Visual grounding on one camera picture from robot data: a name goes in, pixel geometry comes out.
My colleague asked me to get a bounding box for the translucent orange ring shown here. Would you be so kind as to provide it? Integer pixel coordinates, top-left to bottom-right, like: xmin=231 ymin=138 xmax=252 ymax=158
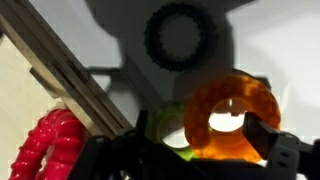
xmin=183 ymin=73 xmax=282 ymax=164

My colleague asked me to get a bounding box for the dark ribbed ring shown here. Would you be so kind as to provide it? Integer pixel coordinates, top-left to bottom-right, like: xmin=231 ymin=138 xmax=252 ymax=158
xmin=143 ymin=2 xmax=218 ymax=73

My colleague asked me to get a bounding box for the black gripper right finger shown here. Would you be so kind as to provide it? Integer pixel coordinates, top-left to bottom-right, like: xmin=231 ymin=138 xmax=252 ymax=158
xmin=242 ymin=112 xmax=320 ymax=180

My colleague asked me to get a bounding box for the lime green ring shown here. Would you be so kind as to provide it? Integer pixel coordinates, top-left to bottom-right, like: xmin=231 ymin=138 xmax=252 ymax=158
xmin=148 ymin=101 xmax=214 ymax=162

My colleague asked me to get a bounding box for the red ribbed ring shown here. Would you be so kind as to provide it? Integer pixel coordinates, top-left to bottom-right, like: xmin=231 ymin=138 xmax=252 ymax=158
xmin=9 ymin=108 xmax=87 ymax=180

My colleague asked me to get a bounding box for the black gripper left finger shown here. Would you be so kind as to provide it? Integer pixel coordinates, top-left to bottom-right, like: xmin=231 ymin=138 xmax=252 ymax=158
xmin=68 ymin=109 xmax=208 ymax=180

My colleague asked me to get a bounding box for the light wooden tray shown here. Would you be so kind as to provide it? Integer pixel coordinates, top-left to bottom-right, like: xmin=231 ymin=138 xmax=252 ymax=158
xmin=0 ymin=0 xmax=134 ymax=180

